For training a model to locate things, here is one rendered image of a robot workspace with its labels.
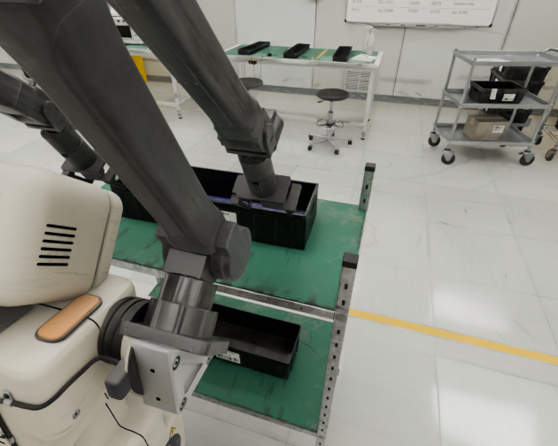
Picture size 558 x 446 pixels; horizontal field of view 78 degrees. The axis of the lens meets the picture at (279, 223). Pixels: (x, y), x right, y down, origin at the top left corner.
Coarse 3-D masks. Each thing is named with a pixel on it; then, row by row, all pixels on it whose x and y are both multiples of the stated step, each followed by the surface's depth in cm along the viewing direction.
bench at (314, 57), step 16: (240, 48) 416; (272, 48) 416; (288, 48) 416; (320, 48) 417; (272, 64) 375; (288, 64) 370; (304, 64) 365; (320, 64) 357; (336, 64) 352; (352, 64) 348; (368, 64) 345; (368, 96) 364; (368, 112) 410
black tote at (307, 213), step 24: (192, 168) 107; (120, 192) 98; (216, 192) 110; (288, 192) 103; (312, 192) 100; (144, 216) 101; (240, 216) 91; (264, 216) 89; (288, 216) 87; (312, 216) 96; (264, 240) 94; (288, 240) 91
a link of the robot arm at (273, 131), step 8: (272, 112) 62; (272, 120) 62; (280, 120) 65; (264, 128) 54; (272, 128) 56; (280, 128) 65; (264, 136) 54; (272, 136) 57; (264, 144) 55; (272, 144) 57; (232, 152) 59; (240, 152) 59; (248, 152) 58; (256, 152) 58; (264, 152) 58; (272, 152) 58
